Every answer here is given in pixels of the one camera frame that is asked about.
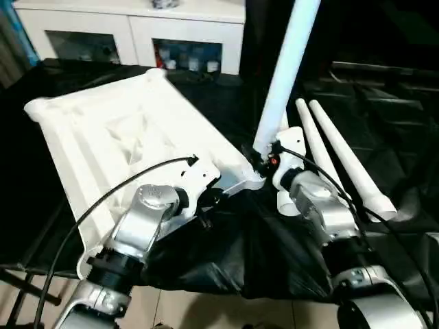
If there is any white glass-door cabinet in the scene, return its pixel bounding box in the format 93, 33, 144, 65
14, 0, 246, 75

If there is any white plastic table leg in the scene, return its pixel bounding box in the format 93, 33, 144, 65
308, 99, 399, 223
277, 108, 300, 218
295, 97, 340, 180
251, 0, 322, 157

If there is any grey curtain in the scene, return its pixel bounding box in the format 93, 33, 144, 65
0, 6, 39, 90

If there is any black work mat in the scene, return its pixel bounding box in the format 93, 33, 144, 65
0, 58, 439, 305

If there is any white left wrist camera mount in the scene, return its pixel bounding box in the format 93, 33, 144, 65
172, 158, 223, 224

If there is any white plastic table top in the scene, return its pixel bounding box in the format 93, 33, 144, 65
23, 67, 267, 281

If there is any dark metal stand frame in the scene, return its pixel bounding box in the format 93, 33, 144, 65
0, 263, 63, 310

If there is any dark low shelf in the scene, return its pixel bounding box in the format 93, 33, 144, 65
330, 60, 439, 82

